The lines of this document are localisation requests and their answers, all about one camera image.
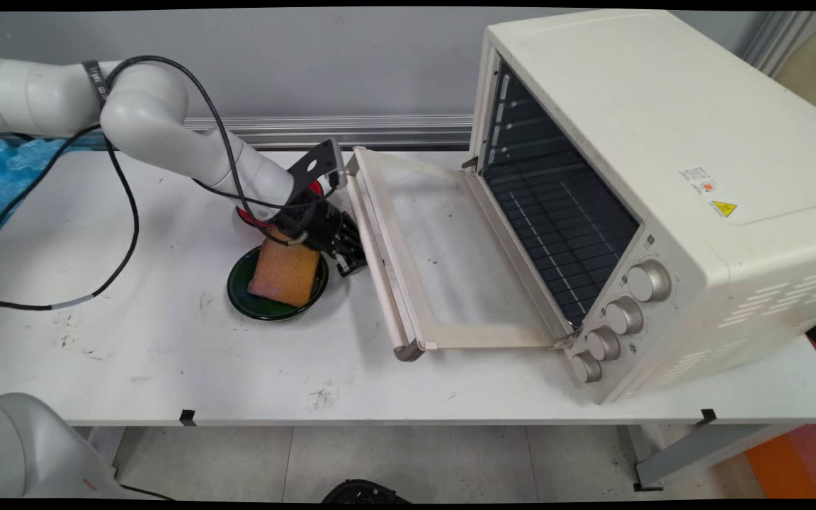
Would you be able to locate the dark green plate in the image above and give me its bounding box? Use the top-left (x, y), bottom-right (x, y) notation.
top-left (227, 244), bottom-right (330, 322)

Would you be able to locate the brown bread slice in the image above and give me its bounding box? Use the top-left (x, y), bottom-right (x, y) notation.
top-left (247, 225), bottom-right (322, 308)

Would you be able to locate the cream glass oven door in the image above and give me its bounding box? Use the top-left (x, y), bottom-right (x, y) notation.
top-left (343, 146), bottom-right (580, 363)

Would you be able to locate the orange floor mat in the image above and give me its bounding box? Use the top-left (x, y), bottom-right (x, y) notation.
top-left (744, 422), bottom-right (816, 500)

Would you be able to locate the red bowl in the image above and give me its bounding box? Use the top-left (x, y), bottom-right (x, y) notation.
top-left (236, 180), bottom-right (324, 229)

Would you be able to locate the dark oven wire rack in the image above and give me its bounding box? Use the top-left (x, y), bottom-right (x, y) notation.
top-left (482, 161), bottom-right (640, 328)

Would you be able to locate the long aluminium wall rail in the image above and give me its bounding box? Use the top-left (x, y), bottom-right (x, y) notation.
top-left (183, 115), bottom-right (474, 152)

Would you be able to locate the ribbed aluminium corner profile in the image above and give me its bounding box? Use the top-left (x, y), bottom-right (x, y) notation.
top-left (739, 11), bottom-right (816, 77)

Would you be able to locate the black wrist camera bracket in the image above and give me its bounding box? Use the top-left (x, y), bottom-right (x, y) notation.
top-left (286, 138), bottom-right (349, 208)

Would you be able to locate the black round floor object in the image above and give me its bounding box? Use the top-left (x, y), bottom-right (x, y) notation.
top-left (321, 479), bottom-right (410, 504)

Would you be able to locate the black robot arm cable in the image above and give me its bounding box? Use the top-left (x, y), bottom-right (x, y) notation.
top-left (0, 55), bottom-right (341, 312)

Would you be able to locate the blue foam padding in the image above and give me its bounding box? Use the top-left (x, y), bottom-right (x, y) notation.
top-left (0, 133), bottom-right (108, 264)

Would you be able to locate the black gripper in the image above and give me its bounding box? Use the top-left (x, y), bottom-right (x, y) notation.
top-left (280, 201), bottom-right (369, 278)

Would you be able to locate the white orange label sticker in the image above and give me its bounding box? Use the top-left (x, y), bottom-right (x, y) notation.
top-left (679, 166), bottom-right (719, 194)

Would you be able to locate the black velcro arm strap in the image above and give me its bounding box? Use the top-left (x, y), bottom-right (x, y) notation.
top-left (82, 60), bottom-right (110, 106)

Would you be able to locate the grey table leg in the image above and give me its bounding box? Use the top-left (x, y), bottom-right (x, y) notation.
top-left (631, 424), bottom-right (805, 492)

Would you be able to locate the thin black floor cable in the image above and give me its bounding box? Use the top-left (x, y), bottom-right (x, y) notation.
top-left (118, 483), bottom-right (176, 502)

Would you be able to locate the cream toaster oven body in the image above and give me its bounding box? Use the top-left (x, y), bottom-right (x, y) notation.
top-left (468, 8), bottom-right (816, 405)

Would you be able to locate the large silver oven knob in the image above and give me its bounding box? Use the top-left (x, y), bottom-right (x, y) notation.
top-left (626, 259), bottom-right (672, 303)

